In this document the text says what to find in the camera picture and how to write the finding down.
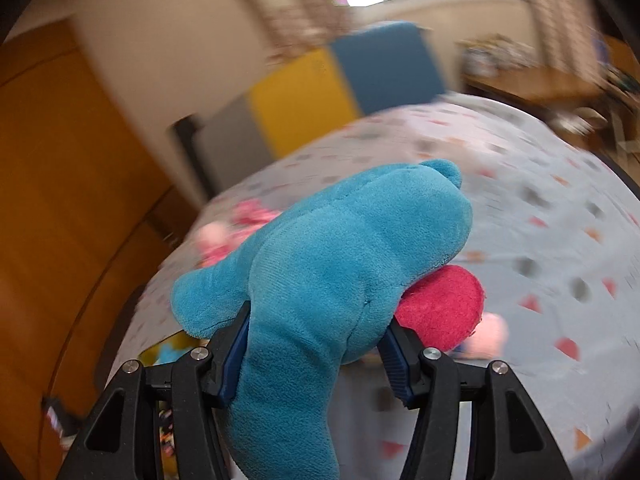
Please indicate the wooden wardrobe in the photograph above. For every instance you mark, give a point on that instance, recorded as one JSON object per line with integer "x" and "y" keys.
{"x": 60, "y": 185}

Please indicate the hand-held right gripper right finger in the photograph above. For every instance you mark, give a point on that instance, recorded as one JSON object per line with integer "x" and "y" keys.
{"x": 396, "y": 365}

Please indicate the red plush toy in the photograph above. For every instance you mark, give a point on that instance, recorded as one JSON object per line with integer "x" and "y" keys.
{"x": 445, "y": 305}

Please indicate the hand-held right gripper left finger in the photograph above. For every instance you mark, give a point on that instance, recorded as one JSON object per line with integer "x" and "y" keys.
{"x": 231, "y": 365}

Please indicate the blue doll with pink dress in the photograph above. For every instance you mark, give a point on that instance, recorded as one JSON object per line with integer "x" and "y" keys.
{"x": 489, "y": 334}

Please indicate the multicolour chair backrest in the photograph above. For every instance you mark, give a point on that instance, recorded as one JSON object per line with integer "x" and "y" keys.
{"x": 380, "y": 70}

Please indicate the beige patterned curtain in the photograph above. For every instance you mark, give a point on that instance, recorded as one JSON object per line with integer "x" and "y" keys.
{"x": 555, "y": 10}
{"x": 300, "y": 15}

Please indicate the printed light blue tablecloth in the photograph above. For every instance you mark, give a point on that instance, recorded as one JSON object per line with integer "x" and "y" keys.
{"x": 525, "y": 220}

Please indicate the plain blue plush toy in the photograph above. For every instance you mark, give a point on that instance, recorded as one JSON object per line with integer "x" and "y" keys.
{"x": 330, "y": 270}

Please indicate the wooden side desk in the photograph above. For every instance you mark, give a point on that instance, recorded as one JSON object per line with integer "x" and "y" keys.
{"x": 525, "y": 82}

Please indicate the pink spotted plush toy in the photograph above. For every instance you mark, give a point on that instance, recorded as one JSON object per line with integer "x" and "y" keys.
{"x": 250, "y": 215}

